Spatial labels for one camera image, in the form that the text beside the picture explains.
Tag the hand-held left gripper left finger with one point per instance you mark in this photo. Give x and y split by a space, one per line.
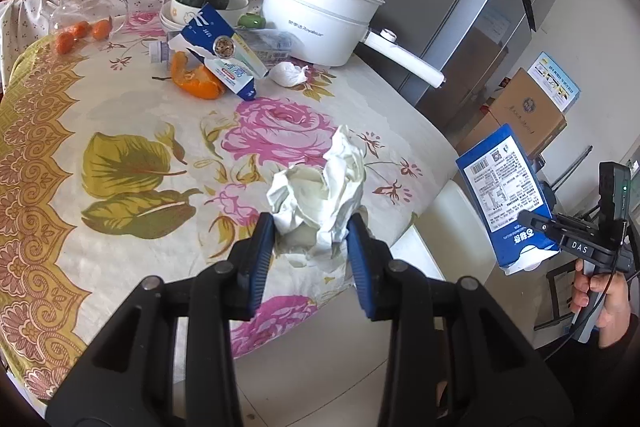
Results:
262 257

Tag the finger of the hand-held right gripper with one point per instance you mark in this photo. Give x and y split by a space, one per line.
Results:
547 199
542 227

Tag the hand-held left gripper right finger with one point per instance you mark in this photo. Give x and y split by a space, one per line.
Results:
360 257

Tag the blue milk carton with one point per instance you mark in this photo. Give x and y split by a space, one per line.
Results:
500 177

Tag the person's right forearm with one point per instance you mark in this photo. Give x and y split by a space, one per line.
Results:
600 382

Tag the person's right hand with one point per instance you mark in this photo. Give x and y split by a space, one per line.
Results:
615 307

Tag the cardboard box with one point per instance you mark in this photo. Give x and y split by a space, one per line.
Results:
525 112

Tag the blue yellow box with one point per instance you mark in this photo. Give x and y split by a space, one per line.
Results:
555 77

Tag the curled orange peel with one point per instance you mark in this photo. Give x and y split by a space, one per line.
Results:
200 84

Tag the small crumpled white tissue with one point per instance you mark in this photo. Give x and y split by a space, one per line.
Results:
287 74

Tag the floral yellow-bordered tablecloth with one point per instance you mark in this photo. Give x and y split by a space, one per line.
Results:
125 117

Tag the grey refrigerator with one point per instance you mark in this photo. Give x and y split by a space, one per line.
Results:
475 7

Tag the clear plastic bag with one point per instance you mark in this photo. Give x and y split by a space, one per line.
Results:
272 42

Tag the torn blue white carton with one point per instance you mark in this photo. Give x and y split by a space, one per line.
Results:
205 29

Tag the small green cup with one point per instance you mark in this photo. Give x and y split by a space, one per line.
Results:
250 21

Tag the white electric pot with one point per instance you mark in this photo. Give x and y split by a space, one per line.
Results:
315 17

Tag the white bowl flower print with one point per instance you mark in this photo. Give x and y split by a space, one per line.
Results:
236 7

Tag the small orange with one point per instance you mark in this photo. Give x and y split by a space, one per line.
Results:
64 42
101 29
80 29

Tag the glass jar wooden lid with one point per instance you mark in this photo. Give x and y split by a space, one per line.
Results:
100 7

